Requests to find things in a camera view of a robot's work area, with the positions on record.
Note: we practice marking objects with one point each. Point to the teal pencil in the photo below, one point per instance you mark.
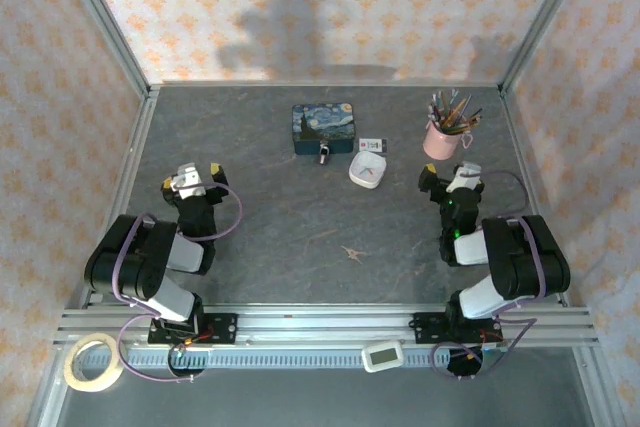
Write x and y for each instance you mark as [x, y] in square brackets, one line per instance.
[441, 106]

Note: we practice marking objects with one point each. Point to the white digital timer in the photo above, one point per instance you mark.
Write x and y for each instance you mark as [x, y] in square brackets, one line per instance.
[382, 356]

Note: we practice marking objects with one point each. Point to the beige masking tape roll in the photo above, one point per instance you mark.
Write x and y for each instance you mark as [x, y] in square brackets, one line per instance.
[95, 386]

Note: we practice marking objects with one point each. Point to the small green circuit board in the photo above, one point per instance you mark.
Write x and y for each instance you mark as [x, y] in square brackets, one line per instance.
[494, 348]

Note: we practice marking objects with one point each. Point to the white square bowl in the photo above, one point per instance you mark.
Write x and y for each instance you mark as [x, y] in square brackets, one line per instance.
[369, 170]

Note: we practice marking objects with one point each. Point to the pale pink pen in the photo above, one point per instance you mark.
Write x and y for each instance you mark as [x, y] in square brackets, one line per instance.
[435, 103]

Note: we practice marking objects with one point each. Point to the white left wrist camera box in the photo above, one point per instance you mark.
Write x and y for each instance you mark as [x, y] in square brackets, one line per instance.
[187, 179]

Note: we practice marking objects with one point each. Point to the pink metal pencil cup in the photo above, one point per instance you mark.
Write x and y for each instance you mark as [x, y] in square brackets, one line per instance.
[442, 143]

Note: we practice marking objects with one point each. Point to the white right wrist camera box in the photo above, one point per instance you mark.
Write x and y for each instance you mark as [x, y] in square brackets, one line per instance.
[466, 176]

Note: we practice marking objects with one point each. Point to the dark pencil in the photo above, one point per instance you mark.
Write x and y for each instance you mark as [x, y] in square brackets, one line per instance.
[470, 118]

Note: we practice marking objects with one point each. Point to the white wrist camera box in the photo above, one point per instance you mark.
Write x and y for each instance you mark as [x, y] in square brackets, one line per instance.
[466, 176]
[187, 179]

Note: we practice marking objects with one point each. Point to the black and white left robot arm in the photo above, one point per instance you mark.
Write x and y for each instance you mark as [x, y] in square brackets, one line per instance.
[135, 262]

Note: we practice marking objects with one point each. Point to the orange pencil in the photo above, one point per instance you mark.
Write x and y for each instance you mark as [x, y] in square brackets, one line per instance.
[469, 124]
[457, 110]

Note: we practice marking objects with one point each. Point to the aluminium frame post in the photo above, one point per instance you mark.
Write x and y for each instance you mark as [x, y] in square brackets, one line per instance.
[105, 22]
[542, 22]

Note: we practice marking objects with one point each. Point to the starry night tin box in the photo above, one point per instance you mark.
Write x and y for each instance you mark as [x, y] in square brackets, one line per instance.
[324, 124]

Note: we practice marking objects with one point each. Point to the small white printed card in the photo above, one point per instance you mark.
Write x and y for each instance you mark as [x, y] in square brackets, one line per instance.
[373, 145]

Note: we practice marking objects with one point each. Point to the aluminium front rail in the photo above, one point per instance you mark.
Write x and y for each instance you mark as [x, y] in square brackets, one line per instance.
[320, 322]

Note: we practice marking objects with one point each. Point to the aluminium table side rail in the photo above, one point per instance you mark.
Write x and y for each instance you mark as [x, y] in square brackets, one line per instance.
[125, 182]
[532, 187]

